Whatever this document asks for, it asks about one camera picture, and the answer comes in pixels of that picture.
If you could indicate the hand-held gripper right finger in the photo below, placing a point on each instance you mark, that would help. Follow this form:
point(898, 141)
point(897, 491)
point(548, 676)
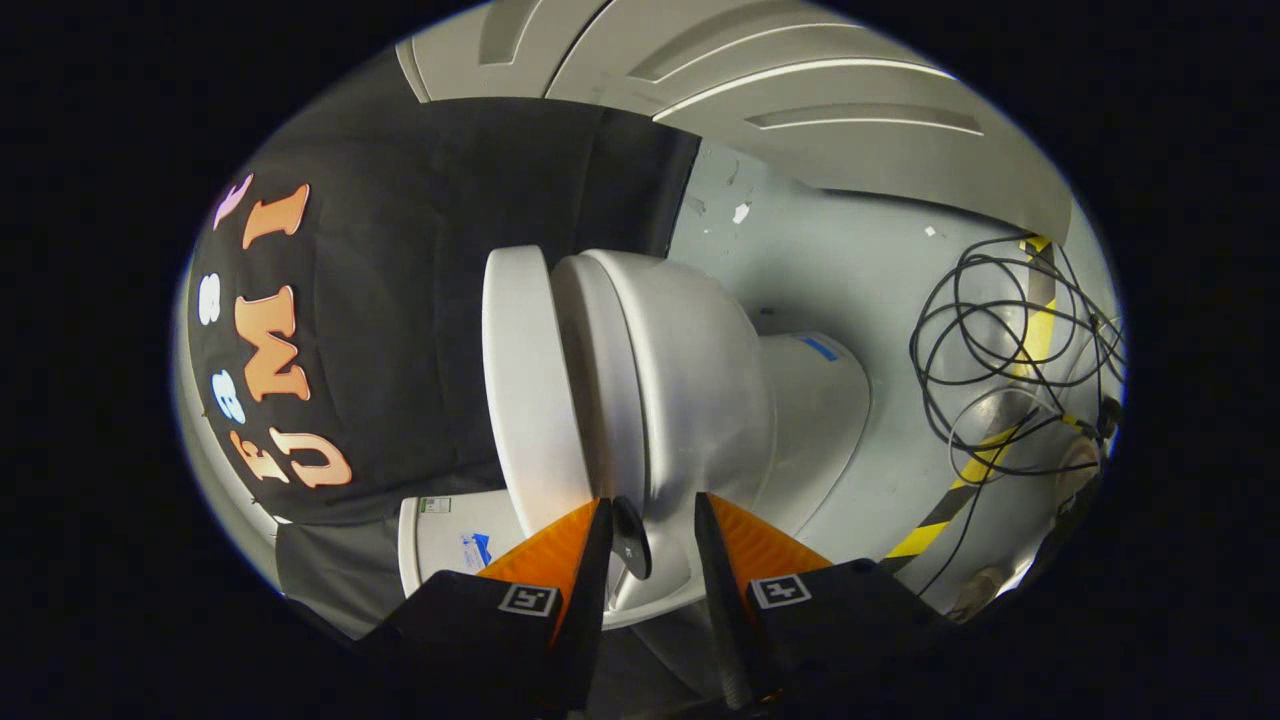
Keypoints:
point(722, 600)

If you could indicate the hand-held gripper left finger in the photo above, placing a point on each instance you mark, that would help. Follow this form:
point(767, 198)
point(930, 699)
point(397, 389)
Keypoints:
point(585, 600)

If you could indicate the white toilet lid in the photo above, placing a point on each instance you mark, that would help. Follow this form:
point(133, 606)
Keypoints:
point(525, 380)

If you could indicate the yellow black floor tape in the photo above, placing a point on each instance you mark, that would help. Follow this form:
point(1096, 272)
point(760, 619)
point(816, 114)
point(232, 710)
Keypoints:
point(915, 540)

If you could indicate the black backdrop cloth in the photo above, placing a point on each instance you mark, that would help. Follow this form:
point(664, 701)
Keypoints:
point(400, 300)

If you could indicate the white drawer cabinet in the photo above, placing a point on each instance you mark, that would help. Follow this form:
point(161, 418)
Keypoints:
point(800, 90)

